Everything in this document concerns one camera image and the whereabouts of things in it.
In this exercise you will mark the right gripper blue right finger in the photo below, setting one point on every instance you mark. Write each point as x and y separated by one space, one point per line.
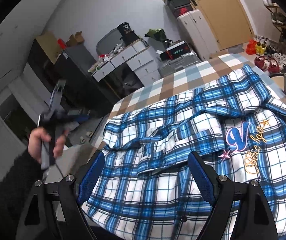
254 218

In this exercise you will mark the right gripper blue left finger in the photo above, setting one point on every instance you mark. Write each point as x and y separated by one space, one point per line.
53 210

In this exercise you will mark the blue white plaid shirt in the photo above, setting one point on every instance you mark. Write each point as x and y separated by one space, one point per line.
166 164

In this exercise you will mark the black sleeved left forearm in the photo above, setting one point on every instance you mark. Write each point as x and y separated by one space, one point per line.
14 190

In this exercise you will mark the person left hand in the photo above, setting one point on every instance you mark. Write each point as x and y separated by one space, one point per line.
39 135

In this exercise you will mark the beige slippers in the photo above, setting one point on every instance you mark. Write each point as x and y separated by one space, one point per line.
86 138

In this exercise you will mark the black refrigerator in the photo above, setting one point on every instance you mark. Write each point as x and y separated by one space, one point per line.
82 89

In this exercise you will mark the black bag under desk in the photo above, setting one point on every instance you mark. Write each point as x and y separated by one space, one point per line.
131 84

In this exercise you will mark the open cardboard box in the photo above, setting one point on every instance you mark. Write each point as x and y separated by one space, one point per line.
75 39

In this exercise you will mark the grey mirror headboard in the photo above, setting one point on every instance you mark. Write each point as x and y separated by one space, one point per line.
109 42

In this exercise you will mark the white drawer desk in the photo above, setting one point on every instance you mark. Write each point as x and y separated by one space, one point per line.
140 57

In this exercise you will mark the black gift bag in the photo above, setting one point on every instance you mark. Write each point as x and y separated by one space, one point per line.
128 35

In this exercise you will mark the silver flat suitcase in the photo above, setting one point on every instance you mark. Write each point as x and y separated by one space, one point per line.
183 61

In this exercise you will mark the dark flower bouquet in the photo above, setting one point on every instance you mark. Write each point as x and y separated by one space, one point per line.
158 35

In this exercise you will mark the black box on suitcase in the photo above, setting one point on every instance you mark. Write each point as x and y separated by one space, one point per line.
175 51

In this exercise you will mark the checkered brown blue bedsheet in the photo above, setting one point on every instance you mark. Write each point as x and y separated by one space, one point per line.
190 78

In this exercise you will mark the white upright suitcase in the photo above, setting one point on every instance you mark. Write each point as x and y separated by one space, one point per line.
198 33

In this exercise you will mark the black red shoebox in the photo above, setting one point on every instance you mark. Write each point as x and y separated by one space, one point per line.
179 7

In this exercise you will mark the orange plastic bag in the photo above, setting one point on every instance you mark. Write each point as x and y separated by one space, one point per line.
250 48

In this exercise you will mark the shoe rack with shoes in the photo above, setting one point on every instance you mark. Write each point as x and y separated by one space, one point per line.
278 18

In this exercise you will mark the wooden door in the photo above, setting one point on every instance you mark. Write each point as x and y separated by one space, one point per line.
227 20

